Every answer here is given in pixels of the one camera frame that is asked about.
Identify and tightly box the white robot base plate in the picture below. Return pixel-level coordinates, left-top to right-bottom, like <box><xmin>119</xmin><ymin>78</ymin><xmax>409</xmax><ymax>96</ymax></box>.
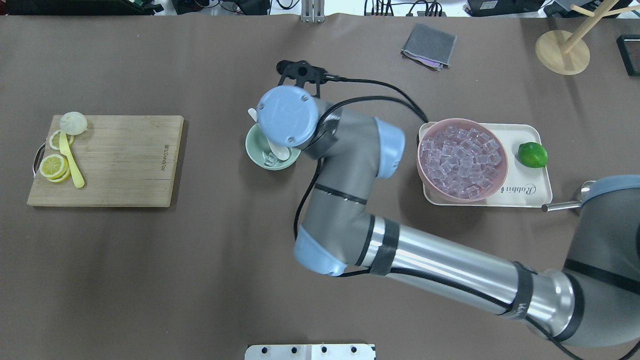
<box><xmin>244</xmin><ymin>343</ymin><xmax>378</xmax><ymax>360</ymax></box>

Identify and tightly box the wooden mug tree stand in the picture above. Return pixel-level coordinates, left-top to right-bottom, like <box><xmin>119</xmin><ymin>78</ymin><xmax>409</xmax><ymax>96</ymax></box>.
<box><xmin>535</xmin><ymin>0</ymin><xmax>640</xmax><ymax>76</ymax></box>

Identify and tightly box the lemon slice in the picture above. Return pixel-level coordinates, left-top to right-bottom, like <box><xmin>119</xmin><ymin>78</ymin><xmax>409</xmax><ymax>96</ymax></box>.
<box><xmin>38</xmin><ymin>153</ymin><xmax>71</xmax><ymax>183</ymax></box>
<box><xmin>48</xmin><ymin>129</ymin><xmax>75</xmax><ymax>151</ymax></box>

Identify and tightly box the lemon slice lower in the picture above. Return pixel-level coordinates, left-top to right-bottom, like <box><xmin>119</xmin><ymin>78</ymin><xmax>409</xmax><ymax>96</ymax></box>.
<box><xmin>38</xmin><ymin>153</ymin><xmax>71</xmax><ymax>183</ymax></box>

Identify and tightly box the wooden cutting board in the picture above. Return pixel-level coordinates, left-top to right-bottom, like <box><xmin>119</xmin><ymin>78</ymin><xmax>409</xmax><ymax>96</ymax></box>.
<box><xmin>27</xmin><ymin>115</ymin><xmax>185</xmax><ymax>208</ymax></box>

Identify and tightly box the cream serving tray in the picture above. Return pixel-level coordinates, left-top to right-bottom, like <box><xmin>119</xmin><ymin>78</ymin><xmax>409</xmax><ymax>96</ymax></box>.
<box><xmin>422</xmin><ymin>123</ymin><xmax>553</xmax><ymax>208</ymax></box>

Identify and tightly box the steel ice scoop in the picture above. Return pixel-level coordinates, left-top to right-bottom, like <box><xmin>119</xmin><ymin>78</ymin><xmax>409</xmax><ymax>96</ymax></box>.
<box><xmin>541</xmin><ymin>180</ymin><xmax>595</xmax><ymax>212</ymax></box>

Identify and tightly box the grey folded cloth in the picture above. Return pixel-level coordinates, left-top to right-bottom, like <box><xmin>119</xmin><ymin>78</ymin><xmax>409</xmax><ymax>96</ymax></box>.
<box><xmin>400</xmin><ymin>23</ymin><xmax>458</xmax><ymax>71</ymax></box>

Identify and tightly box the yellow plastic knife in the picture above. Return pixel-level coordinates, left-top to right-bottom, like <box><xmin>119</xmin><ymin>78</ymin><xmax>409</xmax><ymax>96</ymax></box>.
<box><xmin>58</xmin><ymin>130</ymin><xmax>85</xmax><ymax>189</ymax></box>

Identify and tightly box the white ceramic spoon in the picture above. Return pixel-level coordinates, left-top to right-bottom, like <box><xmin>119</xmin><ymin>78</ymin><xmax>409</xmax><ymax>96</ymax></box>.
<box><xmin>247</xmin><ymin>108</ymin><xmax>291</xmax><ymax>161</ymax></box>

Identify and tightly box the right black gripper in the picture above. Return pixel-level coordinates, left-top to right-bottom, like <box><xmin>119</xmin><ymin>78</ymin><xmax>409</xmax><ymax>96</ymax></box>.
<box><xmin>276</xmin><ymin>60</ymin><xmax>343</xmax><ymax>99</ymax></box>

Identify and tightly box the mint green bowl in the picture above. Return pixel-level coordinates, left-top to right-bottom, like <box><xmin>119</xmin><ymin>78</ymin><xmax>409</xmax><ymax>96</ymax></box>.
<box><xmin>245</xmin><ymin>124</ymin><xmax>302</xmax><ymax>171</ymax></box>

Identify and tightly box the aluminium frame post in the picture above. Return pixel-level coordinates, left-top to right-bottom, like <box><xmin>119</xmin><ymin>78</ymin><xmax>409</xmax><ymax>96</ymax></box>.
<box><xmin>300</xmin><ymin>0</ymin><xmax>326</xmax><ymax>24</ymax></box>

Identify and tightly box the clear ice cube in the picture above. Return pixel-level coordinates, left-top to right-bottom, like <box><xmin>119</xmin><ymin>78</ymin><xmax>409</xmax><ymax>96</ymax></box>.
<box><xmin>264</xmin><ymin>153</ymin><xmax>279</xmax><ymax>167</ymax></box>

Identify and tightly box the pink bowl with ice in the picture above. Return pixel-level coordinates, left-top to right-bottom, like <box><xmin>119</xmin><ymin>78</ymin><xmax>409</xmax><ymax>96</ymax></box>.
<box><xmin>416</xmin><ymin>118</ymin><xmax>510</xmax><ymax>205</ymax></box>

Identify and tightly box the lemon slice upper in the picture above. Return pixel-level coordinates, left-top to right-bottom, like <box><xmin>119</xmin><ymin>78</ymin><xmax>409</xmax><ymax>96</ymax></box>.
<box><xmin>48</xmin><ymin>129</ymin><xmax>75</xmax><ymax>151</ymax></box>

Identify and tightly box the green lime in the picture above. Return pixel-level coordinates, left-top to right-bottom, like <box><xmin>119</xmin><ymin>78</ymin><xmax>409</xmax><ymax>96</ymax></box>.
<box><xmin>517</xmin><ymin>142</ymin><xmax>548</xmax><ymax>169</ymax></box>

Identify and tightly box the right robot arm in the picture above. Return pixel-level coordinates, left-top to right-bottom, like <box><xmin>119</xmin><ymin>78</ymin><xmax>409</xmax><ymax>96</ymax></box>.
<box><xmin>257</xmin><ymin>60</ymin><xmax>639</xmax><ymax>350</ymax></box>

